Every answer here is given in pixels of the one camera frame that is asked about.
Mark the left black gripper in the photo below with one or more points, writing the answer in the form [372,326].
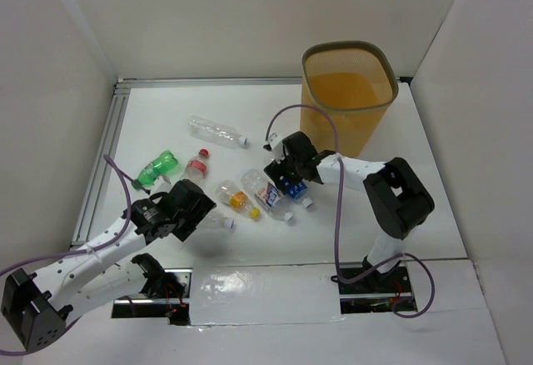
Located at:
[199,211]

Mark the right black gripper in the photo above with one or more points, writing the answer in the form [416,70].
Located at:
[276,170]

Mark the clear bottle white cap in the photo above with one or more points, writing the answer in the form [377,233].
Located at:
[216,133]
[216,220]

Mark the clear bottle blue label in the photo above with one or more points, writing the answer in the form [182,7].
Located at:
[298,192]

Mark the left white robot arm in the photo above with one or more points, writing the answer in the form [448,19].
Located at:
[42,305]

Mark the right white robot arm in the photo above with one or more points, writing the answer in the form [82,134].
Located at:
[398,199]

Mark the orange mesh waste bin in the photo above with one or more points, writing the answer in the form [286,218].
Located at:
[353,82]

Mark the clear bottle red label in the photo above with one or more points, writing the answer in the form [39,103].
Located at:
[197,168]

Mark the clear bottle orange label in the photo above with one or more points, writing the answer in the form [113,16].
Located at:
[231,195]

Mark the green plastic bottle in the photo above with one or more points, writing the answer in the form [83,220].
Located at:
[161,167]

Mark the clear bottle red-blue label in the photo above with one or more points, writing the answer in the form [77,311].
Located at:
[267,195]

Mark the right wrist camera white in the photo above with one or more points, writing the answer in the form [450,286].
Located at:
[274,147]

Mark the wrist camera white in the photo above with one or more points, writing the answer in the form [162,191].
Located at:
[274,147]
[159,190]

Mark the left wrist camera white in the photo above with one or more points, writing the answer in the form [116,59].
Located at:
[159,190]

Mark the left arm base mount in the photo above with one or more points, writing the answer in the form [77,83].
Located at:
[169,304]

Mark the aluminium frame rail back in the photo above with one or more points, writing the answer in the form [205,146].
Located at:
[205,82]

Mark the aluminium frame rail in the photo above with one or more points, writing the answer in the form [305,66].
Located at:
[99,178]
[205,82]

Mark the aluminium frame rail left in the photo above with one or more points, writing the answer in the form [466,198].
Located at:
[99,178]

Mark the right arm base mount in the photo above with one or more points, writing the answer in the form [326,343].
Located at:
[375,295]

